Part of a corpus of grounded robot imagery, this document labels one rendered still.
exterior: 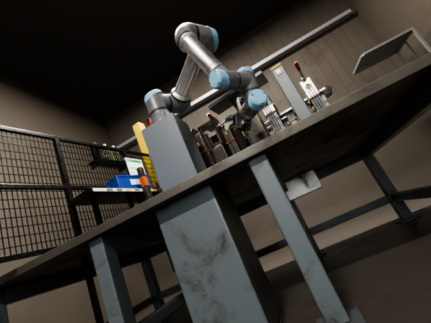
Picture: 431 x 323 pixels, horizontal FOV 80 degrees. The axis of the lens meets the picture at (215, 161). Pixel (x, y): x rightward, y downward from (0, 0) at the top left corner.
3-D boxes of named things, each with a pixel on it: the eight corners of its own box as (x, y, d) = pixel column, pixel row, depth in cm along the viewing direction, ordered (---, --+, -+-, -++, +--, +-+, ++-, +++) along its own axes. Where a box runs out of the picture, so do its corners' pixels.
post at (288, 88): (324, 133, 135) (285, 69, 148) (323, 131, 128) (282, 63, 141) (311, 141, 137) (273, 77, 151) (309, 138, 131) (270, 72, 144)
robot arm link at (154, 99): (146, 119, 148) (139, 100, 152) (167, 118, 156) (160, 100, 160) (153, 106, 139) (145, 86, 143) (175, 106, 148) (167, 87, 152)
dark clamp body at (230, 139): (257, 175, 163) (233, 125, 175) (251, 174, 153) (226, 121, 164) (247, 181, 166) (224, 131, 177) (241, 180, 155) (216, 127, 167)
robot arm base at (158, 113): (170, 116, 136) (163, 100, 139) (147, 129, 139) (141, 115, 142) (182, 125, 150) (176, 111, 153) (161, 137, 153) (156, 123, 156)
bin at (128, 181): (153, 188, 213) (148, 174, 217) (120, 191, 188) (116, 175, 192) (141, 197, 221) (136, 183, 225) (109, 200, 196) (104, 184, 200)
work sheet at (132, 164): (151, 188, 247) (141, 159, 256) (134, 187, 227) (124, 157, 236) (149, 188, 248) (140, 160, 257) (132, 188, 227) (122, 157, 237)
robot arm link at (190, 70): (158, 104, 160) (189, 17, 123) (179, 104, 169) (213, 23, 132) (166, 118, 154) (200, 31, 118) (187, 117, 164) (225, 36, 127)
